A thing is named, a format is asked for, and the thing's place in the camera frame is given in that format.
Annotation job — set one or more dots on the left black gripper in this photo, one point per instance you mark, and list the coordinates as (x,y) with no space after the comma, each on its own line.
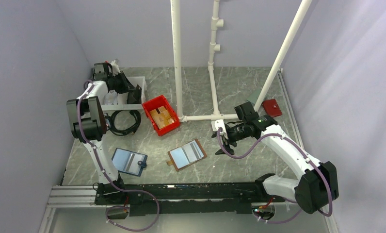
(126,86)

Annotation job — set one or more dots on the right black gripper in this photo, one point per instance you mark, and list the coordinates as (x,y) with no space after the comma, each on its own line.
(234,143)

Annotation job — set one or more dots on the brown leather card holder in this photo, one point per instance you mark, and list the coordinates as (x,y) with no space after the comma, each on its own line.
(186,155)

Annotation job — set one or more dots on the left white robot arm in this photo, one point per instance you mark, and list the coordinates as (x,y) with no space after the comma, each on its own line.
(89,124)

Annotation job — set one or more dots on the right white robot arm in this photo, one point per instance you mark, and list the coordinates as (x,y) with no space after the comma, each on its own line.
(315,187)

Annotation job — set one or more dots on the patterned card in tray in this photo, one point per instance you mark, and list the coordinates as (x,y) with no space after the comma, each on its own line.
(111,98)

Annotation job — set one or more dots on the green card holder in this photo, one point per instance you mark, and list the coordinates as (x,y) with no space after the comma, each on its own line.
(253,97)

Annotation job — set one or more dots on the red card holder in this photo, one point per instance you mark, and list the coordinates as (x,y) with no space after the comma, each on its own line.
(272,108)

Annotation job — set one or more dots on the blue card holder open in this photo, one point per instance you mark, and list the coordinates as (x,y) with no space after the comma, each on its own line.
(129,162)

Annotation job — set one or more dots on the white divided tray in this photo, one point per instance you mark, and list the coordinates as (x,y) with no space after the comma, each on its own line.
(122,98)

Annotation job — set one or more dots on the brown items in bin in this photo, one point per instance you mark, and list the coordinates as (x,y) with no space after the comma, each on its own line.
(161,117)

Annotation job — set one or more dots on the red plastic bin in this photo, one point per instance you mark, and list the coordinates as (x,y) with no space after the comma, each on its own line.
(158,102)

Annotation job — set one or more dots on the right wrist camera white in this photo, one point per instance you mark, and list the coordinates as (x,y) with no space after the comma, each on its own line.
(217,124)

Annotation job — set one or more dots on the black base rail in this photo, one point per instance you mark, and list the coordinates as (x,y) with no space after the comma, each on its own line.
(180,198)

